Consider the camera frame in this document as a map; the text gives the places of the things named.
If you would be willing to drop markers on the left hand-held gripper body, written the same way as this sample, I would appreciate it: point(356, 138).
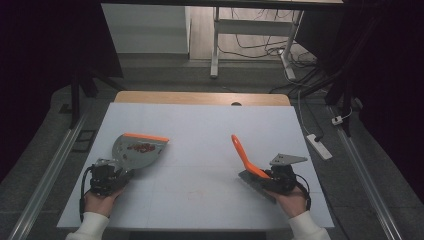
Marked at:
point(101, 180)

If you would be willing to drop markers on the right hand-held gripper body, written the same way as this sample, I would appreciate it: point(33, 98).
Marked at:
point(283, 180)

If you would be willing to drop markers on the grey dustpan with orange edge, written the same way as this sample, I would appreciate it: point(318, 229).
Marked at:
point(140, 156)

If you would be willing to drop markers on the pile of red beans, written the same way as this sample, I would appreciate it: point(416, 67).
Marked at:
point(141, 148)

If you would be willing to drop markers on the orange brush with grey bristles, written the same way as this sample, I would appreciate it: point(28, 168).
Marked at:
point(245, 156)

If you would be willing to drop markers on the person's left hand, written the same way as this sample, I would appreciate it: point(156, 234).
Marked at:
point(100, 205)

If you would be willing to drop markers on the person's right hand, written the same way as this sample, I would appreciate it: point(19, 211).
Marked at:
point(293, 203)

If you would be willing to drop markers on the black floor plate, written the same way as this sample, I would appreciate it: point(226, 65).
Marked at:
point(85, 140)

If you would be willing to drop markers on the white power strip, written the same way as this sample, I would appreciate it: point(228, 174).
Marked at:
point(319, 146)

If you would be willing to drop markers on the small white adapter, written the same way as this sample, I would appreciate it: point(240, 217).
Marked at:
point(337, 120)

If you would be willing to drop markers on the black metal stand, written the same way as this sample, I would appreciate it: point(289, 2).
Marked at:
point(75, 100)
point(346, 110)

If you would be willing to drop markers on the black round table grommet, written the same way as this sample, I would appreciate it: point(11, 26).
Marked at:
point(236, 103)

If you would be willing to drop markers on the white table mat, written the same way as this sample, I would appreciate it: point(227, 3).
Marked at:
point(200, 123)

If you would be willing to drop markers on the grey cabinet panel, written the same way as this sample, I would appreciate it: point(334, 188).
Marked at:
point(146, 28)

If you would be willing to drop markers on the aluminium floor rail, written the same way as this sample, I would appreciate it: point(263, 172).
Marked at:
point(50, 176)
point(370, 180)

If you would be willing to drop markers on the white metal desk frame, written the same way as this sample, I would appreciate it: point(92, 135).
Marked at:
point(253, 27)

